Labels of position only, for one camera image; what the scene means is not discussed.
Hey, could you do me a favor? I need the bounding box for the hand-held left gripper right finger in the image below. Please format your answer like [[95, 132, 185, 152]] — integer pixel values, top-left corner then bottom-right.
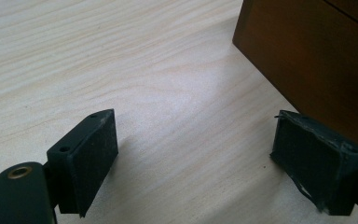
[[269, 109, 358, 217]]

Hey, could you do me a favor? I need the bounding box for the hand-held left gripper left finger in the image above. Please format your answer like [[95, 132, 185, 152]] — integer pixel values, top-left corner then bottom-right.
[[46, 108, 119, 218]]

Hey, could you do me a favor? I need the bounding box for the wooden compartment box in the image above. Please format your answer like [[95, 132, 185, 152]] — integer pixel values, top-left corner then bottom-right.
[[232, 0, 358, 171]]

